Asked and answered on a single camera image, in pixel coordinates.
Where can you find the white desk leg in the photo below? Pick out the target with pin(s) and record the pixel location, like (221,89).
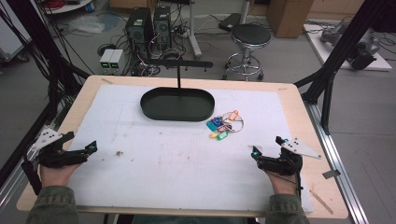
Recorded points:
(193,31)

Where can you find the white floor board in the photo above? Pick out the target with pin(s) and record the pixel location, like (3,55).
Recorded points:
(327,54)

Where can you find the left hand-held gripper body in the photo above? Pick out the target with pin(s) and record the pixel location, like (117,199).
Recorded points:
(49,138)

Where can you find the aluminium rail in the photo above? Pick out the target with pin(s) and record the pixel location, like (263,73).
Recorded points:
(336,161)

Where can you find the grey tape piece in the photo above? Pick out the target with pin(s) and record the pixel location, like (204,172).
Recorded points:
(331,174)

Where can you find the black key rack with tray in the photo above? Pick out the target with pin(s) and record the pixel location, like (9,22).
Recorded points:
(177,105)

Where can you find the white table mat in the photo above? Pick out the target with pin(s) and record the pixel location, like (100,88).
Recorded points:
(174,168)

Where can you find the bunch of coloured key tags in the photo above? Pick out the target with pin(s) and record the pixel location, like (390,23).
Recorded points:
(221,126)

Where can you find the clear plastic bag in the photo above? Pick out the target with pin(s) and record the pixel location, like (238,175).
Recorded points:
(87,24)

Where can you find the black metal frame strut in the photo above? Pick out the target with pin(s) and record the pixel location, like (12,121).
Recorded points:
(342,49)
(37,40)

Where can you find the flat black device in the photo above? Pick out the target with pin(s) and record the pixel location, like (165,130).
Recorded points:
(229,21)

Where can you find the black computer tower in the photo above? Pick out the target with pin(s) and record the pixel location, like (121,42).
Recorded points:
(162,26)
(139,26)

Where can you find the person's left hand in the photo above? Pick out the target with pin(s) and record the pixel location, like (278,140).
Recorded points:
(56,175)

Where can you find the brown cardboard box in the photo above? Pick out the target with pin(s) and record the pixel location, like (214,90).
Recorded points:
(289,17)

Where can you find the flat wooden stick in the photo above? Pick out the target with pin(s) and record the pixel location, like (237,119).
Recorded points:
(321,202)

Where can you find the white bench power supply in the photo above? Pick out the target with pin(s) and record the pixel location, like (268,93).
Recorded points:
(116,60)
(106,60)

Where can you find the black round stool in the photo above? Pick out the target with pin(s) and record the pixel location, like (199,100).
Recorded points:
(251,34)

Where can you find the person's right hand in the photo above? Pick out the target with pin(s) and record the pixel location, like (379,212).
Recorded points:
(285,185)

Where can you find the grey robot device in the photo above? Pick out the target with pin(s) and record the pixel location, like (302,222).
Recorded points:
(358,43)

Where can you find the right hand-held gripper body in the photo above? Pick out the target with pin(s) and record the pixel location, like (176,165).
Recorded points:
(286,163)

